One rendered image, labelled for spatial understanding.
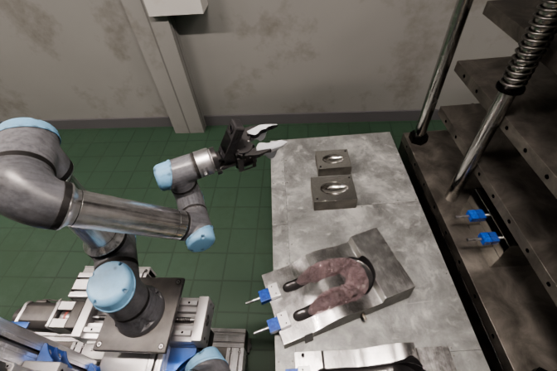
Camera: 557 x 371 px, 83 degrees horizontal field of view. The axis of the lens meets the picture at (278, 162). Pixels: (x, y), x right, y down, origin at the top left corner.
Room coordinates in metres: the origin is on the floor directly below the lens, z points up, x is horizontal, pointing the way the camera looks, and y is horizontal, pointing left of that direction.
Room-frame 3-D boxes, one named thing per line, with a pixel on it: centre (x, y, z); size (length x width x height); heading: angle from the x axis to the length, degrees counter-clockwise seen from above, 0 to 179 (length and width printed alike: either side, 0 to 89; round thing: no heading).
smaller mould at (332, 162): (1.11, -0.28, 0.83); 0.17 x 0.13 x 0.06; 88
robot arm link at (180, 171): (0.59, 0.28, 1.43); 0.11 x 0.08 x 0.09; 109
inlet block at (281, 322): (0.34, 0.08, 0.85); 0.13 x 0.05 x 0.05; 105
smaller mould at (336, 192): (0.92, -0.25, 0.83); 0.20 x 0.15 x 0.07; 88
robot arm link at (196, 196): (0.57, 0.27, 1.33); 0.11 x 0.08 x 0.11; 19
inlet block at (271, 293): (0.45, 0.11, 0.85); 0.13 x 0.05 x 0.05; 105
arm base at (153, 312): (0.37, 0.48, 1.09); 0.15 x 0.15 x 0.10
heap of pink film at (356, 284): (0.46, -0.16, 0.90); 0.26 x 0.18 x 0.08; 105
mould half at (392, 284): (0.47, -0.16, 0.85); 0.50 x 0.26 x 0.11; 105
